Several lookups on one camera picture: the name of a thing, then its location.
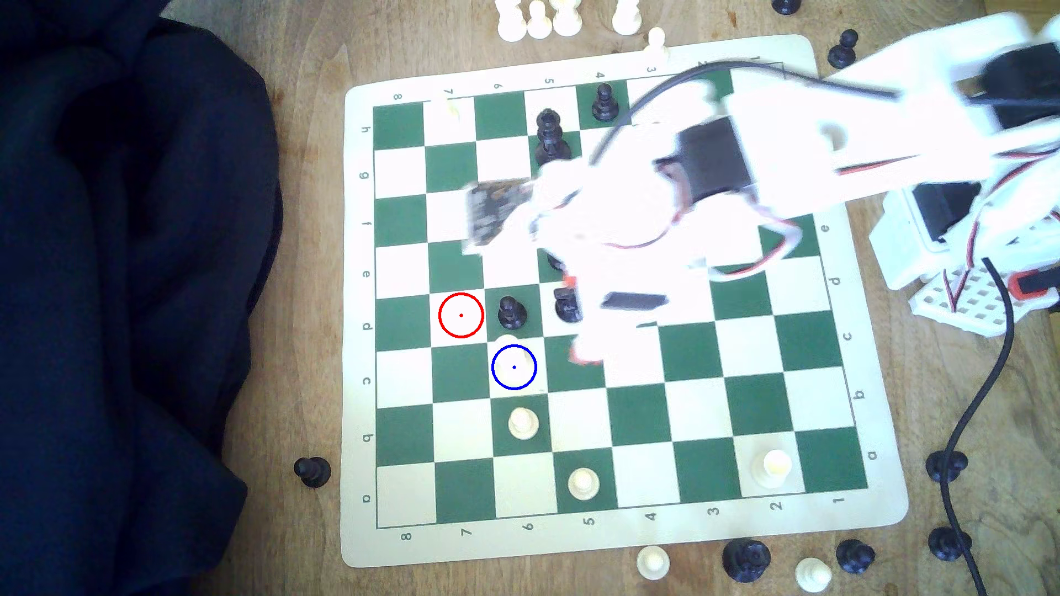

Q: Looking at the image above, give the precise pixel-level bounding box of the red black table clamp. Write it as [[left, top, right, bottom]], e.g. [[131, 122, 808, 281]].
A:
[[1007, 270, 1060, 314]]

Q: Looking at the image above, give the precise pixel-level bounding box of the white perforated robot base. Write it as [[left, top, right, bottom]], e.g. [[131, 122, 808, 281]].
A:
[[909, 263, 1060, 338]]

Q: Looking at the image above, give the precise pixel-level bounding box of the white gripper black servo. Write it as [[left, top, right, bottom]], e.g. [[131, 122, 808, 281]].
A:
[[530, 120, 760, 367]]

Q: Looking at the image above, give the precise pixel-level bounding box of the dark navy cloth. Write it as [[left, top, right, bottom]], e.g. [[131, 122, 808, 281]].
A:
[[0, 0, 284, 596]]

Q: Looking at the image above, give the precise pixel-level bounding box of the large black chess piece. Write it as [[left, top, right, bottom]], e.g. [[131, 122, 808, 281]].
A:
[[721, 538, 772, 584]]

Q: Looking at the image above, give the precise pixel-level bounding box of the green white chess mat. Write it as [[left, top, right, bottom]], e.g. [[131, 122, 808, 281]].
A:
[[338, 33, 910, 570]]

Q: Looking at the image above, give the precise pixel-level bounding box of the tall black chess queen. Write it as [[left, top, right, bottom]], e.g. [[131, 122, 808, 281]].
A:
[[534, 108, 573, 167]]

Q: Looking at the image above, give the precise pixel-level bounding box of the bare camera circuit board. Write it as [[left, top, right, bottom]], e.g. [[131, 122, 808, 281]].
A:
[[465, 180, 535, 249]]

